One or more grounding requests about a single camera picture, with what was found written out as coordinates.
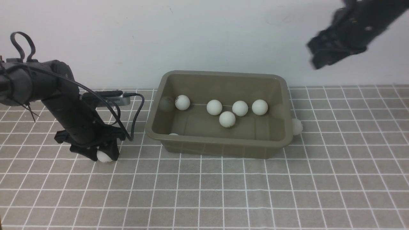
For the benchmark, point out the grey checked tablecloth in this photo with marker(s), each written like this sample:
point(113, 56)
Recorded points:
point(349, 169)

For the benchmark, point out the olive green plastic bin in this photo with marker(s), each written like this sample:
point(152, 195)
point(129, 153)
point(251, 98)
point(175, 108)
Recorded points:
point(220, 113)

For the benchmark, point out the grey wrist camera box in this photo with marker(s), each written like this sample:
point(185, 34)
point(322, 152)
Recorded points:
point(112, 97)

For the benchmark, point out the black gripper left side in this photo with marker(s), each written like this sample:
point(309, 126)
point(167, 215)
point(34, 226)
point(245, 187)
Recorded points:
point(85, 140)

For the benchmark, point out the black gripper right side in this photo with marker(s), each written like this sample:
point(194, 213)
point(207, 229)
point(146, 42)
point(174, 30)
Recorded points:
point(351, 31)

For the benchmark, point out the white table-tennis ball behind bin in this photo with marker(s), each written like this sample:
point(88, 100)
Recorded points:
point(297, 127)

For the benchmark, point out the white printed table-tennis ball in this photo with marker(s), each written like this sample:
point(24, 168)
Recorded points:
point(182, 102)

